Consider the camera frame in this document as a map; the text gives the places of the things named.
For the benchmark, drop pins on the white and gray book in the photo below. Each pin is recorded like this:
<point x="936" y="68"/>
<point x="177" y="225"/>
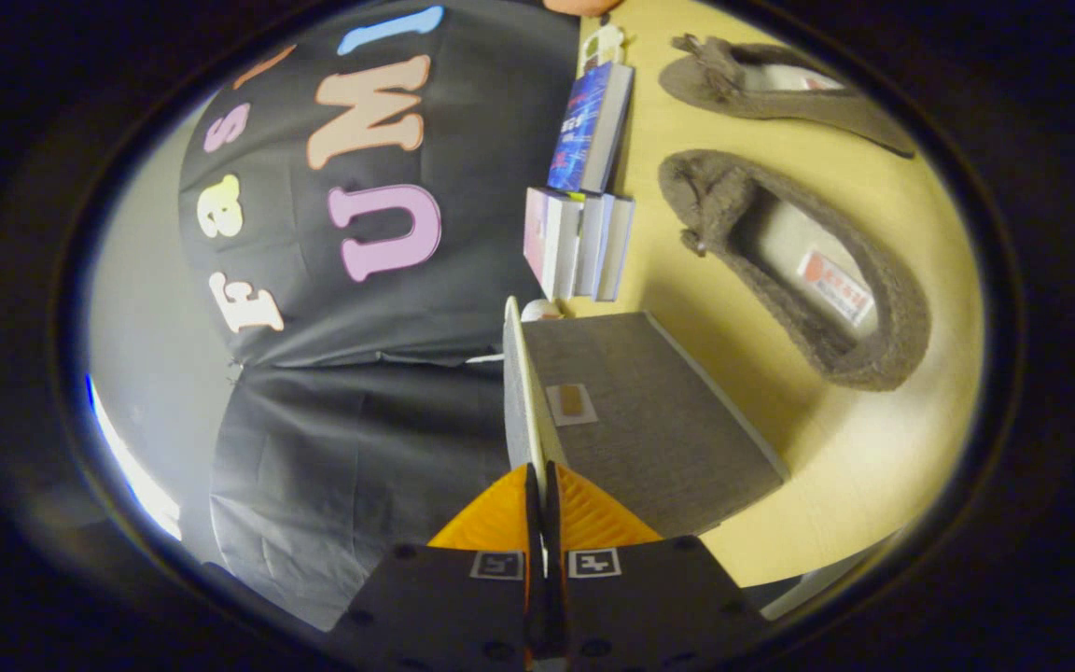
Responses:
<point x="607" y="247"/>

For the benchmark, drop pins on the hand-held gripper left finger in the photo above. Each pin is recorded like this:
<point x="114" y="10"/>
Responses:
<point x="463" y="607"/>

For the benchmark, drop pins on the pink and white book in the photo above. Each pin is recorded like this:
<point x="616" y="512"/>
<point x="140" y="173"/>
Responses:
<point x="542" y="238"/>

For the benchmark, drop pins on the blue book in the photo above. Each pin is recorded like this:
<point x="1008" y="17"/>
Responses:
<point x="582" y="131"/>

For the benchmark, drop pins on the gray fabric storage box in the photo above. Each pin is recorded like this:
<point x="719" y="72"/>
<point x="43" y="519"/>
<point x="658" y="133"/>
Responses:
<point x="649" y="420"/>

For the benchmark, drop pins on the small white round object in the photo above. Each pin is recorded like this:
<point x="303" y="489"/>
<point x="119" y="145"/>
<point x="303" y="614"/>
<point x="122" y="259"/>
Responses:
<point x="539" y="310"/>

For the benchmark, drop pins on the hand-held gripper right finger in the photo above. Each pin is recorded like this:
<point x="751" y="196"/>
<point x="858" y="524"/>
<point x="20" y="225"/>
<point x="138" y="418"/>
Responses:
<point x="649" y="607"/>

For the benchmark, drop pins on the black backdrop cloth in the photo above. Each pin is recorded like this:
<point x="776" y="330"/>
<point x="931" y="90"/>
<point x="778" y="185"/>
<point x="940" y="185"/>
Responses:
<point x="388" y="420"/>

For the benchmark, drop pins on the orange object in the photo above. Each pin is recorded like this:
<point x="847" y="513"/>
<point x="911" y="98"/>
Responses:
<point x="579" y="6"/>

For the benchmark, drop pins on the gray fuzzy shoe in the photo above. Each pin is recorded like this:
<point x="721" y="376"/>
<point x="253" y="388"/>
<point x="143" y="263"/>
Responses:
<point x="780" y="104"/>
<point x="887" y="350"/>

